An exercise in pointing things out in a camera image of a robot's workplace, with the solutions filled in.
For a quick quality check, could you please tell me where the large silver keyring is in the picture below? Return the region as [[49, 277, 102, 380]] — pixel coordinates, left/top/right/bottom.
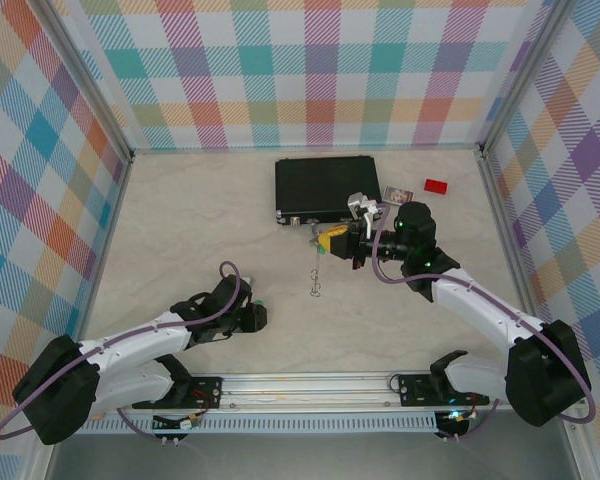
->
[[308, 224, 325, 299]]

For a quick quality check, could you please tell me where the small printed card box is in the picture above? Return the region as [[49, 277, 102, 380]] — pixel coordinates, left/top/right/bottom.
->
[[382, 184, 415, 205]]

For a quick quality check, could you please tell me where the grey metal shelf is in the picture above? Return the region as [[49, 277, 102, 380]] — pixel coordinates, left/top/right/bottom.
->
[[44, 432, 581, 480]]

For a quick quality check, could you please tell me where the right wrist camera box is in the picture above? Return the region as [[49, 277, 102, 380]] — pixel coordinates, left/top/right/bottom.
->
[[346, 192, 384, 221]]

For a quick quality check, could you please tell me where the black briefcase with metal handle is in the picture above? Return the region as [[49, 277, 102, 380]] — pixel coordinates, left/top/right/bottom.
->
[[273, 157, 385, 229]]

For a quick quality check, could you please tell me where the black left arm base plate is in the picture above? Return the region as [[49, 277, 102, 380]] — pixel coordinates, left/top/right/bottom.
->
[[131, 375, 224, 410]]

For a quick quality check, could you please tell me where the aluminium frame rail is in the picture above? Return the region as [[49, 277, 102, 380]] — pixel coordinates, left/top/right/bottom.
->
[[478, 147, 554, 331], [72, 152, 135, 351], [129, 144, 484, 154]]

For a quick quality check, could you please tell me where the aluminium mounting rail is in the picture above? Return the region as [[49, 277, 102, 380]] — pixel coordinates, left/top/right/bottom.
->
[[94, 372, 511, 416]]

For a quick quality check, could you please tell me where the slotted grey cable tray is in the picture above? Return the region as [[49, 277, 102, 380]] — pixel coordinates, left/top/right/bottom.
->
[[74, 417, 441, 436]]

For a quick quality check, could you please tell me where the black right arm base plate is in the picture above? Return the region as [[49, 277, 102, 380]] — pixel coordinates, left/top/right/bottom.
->
[[397, 372, 491, 407]]

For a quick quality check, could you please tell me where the aluminium frame post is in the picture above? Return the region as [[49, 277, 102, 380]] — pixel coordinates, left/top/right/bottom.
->
[[477, 0, 579, 154], [38, 0, 135, 164]]

